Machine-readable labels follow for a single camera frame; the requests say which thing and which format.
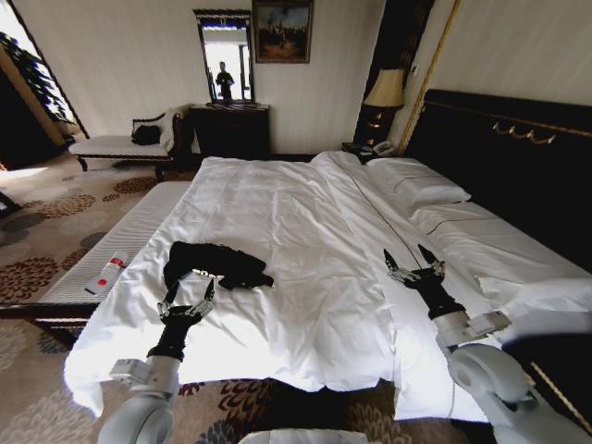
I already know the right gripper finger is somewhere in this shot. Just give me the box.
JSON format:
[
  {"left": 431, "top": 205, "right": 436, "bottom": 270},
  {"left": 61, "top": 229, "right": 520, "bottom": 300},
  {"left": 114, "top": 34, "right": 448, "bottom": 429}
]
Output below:
[
  {"left": 416, "top": 243, "right": 448, "bottom": 279},
  {"left": 381, "top": 247, "right": 421, "bottom": 284}
]

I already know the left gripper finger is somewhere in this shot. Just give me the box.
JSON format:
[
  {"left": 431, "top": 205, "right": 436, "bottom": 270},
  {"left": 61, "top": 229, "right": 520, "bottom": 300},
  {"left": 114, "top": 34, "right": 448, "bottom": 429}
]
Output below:
[
  {"left": 182, "top": 276, "right": 217, "bottom": 319},
  {"left": 155, "top": 279, "right": 182, "bottom": 321}
]

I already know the white striped bed bench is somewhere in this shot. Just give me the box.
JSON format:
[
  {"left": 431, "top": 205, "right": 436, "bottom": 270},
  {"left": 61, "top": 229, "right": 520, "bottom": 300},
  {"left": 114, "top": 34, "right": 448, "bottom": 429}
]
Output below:
[{"left": 0, "top": 179, "right": 193, "bottom": 335}]

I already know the black bed headboard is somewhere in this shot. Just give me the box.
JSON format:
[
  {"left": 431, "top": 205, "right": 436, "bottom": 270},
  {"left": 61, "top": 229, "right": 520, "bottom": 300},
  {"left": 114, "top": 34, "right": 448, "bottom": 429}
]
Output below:
[{"left": 403, "top": 88, "right": 592, "bottom": 275}]

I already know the black garment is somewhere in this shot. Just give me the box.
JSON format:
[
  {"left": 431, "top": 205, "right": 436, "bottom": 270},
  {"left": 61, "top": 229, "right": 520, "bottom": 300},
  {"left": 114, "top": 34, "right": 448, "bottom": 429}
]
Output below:
[{"left": 163, "top": 240, "right": 276, "bottom": 292}]

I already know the white pillow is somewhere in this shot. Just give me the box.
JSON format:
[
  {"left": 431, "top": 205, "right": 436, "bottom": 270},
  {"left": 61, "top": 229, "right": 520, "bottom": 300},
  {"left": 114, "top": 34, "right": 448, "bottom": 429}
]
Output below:
[
  {"left": 409, "top": 202, "right": 585, "bottom": 284},
  {"left": 364, "top": 156, "right": 473, "bottom": 219}
]

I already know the white duvet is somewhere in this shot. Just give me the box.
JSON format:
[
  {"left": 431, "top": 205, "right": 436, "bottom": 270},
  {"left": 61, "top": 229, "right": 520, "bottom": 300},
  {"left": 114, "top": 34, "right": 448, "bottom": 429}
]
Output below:
[{"left": 63, "top": 150, "right": 510, "bottom": 423}]

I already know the dark nightstand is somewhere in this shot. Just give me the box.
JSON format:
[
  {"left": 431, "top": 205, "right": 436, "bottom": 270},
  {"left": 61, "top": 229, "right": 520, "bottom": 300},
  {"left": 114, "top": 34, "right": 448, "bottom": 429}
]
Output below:
[{"left": 340, "top": 141, "right": 400, "bottom": 164}]

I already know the dark wood chaise longue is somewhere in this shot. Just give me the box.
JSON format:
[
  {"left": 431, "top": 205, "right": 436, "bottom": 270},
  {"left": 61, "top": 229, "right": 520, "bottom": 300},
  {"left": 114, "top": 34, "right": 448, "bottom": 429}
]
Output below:
[{"left": 68, "top": 108, "right": 187, "bottom": 181}]

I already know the black bag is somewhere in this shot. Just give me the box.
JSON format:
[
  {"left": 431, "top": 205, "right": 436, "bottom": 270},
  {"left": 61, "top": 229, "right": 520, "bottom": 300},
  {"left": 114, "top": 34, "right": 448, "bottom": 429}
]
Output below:
[{"left": 130, "top": 123, "right": 164, "bottom": 147}]

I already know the white robot front shell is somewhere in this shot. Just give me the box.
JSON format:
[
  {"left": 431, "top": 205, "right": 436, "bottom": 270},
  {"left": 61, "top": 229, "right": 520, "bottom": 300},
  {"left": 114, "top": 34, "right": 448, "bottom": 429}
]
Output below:
[{"left": 239, "top": 428, "right": 367, "bottom": 444}]

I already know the dark wood dresser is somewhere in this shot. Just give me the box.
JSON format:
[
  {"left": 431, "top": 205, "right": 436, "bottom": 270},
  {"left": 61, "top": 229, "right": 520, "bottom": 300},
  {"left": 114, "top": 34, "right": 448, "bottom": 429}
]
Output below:
[{"left": 189, "top": 103, "right": 272, "bottom": 161}]

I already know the white cloth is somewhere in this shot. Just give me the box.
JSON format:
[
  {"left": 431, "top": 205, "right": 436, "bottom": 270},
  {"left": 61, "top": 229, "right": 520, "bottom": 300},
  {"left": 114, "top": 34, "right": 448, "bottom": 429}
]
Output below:
[{"left": 159, "top": 106, "right": 191, "bottom": 154}]

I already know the table lamp beige shade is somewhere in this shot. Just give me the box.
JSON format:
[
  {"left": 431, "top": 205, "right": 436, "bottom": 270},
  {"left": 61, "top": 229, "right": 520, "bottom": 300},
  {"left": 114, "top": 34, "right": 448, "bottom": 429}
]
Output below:
[{"left": 361, "top": 68, "right": 407, "bottom": 145}]

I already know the person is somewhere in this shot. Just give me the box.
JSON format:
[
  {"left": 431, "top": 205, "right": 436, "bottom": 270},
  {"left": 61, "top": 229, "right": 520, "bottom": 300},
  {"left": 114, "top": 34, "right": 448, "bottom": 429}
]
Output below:
[{"left": 215, "top": 60, "right": 238, "bottom": 102}]

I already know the dark framed mirror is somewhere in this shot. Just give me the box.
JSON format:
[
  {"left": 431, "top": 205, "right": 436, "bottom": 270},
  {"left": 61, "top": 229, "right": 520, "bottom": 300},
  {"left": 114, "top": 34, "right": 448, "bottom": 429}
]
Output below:
[{"left": 192, "top": 8, "right": 255, "bottom": 105}]

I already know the framed painting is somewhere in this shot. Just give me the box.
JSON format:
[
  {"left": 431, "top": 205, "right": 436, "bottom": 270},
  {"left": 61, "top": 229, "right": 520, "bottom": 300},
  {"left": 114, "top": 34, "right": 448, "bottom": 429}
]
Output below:
[{"left": 251, "top": 0, "right": 315, "bottom": 65}]

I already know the green leafy plant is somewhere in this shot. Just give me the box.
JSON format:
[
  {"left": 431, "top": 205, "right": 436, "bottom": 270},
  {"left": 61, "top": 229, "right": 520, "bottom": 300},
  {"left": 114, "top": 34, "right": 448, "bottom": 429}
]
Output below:
[{"left": 0, "top": 31, "right": 76, "bottom": 124}]

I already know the thin arm cable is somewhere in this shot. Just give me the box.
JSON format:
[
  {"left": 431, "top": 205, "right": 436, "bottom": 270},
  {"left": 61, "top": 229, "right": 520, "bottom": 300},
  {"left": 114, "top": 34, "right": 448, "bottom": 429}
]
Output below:
[{"left": 443, "top": 353, "right": 462, "bottom": 420}]

